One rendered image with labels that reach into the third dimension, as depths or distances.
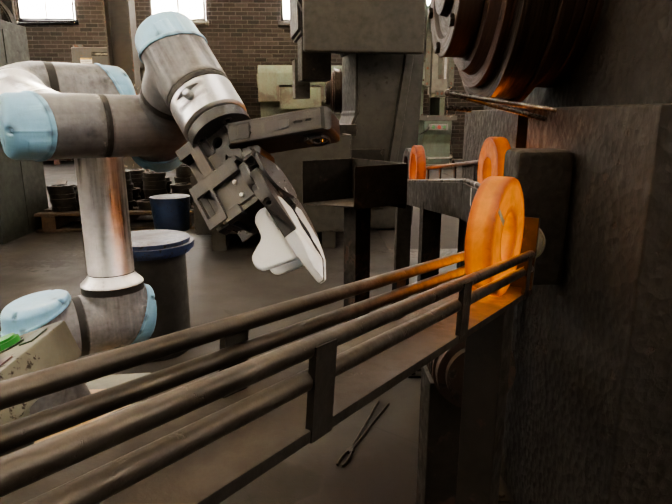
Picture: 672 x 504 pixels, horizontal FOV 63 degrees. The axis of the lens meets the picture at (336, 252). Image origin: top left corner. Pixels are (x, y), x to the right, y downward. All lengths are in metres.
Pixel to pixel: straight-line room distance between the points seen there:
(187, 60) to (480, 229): 0.38
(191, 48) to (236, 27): 10.75
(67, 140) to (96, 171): 0.40
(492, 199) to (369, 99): 3.44
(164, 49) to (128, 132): 0.11
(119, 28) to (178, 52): 7.52
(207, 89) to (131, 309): 0.61
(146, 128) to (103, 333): 0.52
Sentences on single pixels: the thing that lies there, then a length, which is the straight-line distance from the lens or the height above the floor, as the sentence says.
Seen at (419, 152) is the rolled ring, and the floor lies 0.73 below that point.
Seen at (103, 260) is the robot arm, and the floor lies 0.59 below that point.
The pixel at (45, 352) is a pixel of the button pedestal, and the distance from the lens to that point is 0.69.
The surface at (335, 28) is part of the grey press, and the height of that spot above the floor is 1.40.
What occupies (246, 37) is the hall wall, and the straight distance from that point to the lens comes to 11.36.
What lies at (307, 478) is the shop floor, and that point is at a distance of 1.45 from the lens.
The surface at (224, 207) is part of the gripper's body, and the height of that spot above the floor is 0.77.
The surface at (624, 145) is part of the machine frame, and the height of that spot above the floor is 0.81.
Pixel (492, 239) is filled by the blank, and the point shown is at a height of 0.72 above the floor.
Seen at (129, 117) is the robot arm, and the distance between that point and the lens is 0.71.
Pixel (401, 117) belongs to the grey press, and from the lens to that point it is 4.12.
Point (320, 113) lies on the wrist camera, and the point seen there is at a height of 0.86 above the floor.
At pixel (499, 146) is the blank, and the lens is 1.21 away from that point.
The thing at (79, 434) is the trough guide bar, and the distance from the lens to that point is 0.23.
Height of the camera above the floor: 0.86
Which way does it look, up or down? 14 degrees down
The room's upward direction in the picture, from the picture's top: straight up
